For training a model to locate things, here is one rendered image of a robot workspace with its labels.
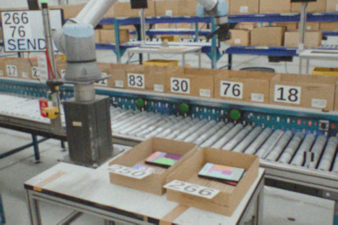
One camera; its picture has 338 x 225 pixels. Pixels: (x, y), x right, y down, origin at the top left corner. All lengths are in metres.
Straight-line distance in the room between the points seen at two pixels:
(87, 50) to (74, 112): 0.32
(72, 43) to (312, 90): 1.44
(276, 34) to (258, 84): 4.36
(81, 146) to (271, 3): 5.61
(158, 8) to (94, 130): 6.34
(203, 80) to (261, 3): 4.65
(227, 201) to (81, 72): 0.93
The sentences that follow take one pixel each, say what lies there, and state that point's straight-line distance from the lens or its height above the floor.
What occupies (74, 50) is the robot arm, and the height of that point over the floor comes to 1.34.
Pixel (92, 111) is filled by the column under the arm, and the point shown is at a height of 1.03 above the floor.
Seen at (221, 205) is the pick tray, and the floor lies 0.79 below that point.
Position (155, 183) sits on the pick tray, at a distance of 1.52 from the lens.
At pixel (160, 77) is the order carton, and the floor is 1.01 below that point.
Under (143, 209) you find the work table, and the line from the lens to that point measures 1.46.
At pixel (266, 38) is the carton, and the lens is 6.78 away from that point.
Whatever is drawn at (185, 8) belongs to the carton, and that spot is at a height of 1.53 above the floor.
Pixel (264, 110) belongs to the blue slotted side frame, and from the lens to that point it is 2.35.
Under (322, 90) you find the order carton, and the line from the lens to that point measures 2.31.
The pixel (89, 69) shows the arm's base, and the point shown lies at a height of 1.24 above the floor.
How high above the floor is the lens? 1.51
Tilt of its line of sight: 15 degrees down
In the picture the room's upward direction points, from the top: 2 degrees counter-clockwise
